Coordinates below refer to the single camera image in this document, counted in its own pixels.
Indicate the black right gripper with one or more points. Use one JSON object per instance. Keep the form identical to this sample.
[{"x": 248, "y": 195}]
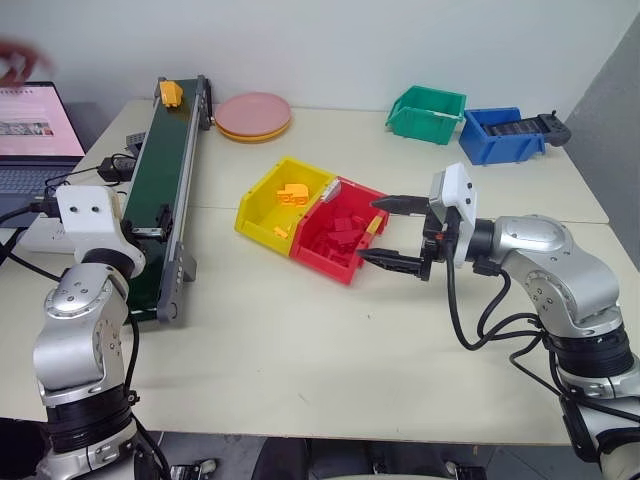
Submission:
[{"x": 434, "y": 245}]

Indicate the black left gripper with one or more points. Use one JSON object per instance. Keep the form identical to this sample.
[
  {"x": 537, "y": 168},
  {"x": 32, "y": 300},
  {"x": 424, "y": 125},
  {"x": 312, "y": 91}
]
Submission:
[{"x": 127, "y": 230}]

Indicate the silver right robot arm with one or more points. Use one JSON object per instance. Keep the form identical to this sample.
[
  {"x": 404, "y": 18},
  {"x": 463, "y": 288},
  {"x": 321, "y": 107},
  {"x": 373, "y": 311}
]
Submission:
[{"x": 550, "y": 260}]

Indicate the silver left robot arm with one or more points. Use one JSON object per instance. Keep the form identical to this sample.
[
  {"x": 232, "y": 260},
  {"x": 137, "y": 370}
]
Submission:
[{"x": 75, "y": 340}]

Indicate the person's blurred hand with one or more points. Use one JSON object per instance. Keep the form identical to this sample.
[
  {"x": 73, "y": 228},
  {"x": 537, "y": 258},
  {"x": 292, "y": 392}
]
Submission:
[{"x": 20, "y": 62}]

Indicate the small yellow piece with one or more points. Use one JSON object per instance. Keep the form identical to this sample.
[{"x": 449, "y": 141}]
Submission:
[{"x": 373, "y": 226}]

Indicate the red blocks pile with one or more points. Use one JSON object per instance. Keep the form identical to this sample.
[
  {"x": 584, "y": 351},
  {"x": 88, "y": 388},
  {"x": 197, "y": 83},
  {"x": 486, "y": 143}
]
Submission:
[{"x": 342, "y": 232}]

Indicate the black power adapter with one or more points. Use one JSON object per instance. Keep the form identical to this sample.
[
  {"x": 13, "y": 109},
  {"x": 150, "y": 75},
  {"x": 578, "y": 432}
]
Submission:
[{"x": 116, "y": 168}]

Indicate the white bin label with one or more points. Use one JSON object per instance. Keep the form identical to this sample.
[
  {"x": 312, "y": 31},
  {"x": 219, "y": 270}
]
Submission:
[{"x": 331, "y": 190}]

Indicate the red plastic bin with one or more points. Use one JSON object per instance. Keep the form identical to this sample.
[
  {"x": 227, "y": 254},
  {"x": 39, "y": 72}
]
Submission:
[{"x": 320, "y": 265}]

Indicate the yellow plastic bin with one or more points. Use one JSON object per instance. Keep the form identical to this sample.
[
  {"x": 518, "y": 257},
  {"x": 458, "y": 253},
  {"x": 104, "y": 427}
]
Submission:
[{"x": 260, "y": 210}]

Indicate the green plastic bin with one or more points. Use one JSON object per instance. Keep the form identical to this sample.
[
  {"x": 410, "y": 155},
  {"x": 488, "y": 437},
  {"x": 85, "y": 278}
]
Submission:
[{"x": 425, "y": 125}]

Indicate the orange plate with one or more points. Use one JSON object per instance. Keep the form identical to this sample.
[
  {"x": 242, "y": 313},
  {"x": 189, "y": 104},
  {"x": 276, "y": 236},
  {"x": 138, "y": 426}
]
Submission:
[{"x": 250, "y": 140}]

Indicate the orange blocks cluster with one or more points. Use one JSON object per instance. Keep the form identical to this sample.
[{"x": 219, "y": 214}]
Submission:
[{"x": 292, "y": 195}]

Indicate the small orange block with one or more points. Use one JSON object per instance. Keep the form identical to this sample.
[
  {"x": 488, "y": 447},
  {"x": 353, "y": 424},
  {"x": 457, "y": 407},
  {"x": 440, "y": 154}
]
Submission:
[{"x": 280, "y": 231}]

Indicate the white power strip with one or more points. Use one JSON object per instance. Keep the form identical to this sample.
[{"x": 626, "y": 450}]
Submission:
[{"x": 47, "y": 239}]

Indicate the orange toy block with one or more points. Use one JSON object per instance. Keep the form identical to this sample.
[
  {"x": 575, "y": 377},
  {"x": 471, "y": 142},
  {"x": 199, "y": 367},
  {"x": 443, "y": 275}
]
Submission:
[{"x": 170, "y": 93}]

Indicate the blue plastic bin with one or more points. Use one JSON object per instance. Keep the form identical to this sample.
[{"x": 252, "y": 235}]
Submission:
[{"x": 492, "y": 147}]

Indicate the pink plate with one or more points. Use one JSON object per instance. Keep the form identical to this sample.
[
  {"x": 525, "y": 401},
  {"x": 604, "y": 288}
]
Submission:
[{"x": 252, "y": 112}]

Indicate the dark grey metal bar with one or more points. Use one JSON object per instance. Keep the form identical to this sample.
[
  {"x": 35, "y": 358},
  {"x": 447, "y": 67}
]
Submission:
[{"x": 507, "y": 128}]

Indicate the grey laptop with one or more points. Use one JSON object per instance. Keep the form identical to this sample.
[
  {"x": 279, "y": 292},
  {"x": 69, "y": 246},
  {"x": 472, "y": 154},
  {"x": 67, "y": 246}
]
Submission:
[{"x": 35, "y": 125}]

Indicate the black handheld controller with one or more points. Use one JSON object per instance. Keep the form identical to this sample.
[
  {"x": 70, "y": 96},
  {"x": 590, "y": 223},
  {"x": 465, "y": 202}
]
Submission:
[{"x": 554, "y": 129}]

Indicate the dark rounded shape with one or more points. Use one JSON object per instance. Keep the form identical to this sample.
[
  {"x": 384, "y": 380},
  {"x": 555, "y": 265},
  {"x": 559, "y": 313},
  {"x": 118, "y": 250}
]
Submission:
[{"x": 20, "y": 450}]

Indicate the green conveyor belt silver frame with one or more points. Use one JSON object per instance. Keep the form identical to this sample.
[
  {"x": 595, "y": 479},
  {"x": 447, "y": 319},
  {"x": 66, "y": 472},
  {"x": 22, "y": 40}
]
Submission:
[{"x": 160, "y": 150}]

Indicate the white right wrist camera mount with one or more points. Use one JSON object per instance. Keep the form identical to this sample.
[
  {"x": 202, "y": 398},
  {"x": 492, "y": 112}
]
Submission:
[{"x": 457, "y": 190}]

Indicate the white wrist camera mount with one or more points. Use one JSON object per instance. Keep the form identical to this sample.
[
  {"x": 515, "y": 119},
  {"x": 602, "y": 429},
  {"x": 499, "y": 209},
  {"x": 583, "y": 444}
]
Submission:
[
  {"x": 457, "y": 190},
  {"x": 85, "y": 215}
]

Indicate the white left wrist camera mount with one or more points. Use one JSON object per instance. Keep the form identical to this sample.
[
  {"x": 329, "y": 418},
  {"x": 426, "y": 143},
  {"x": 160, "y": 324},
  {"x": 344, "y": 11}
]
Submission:
[{"x": 85, "y": 215}]

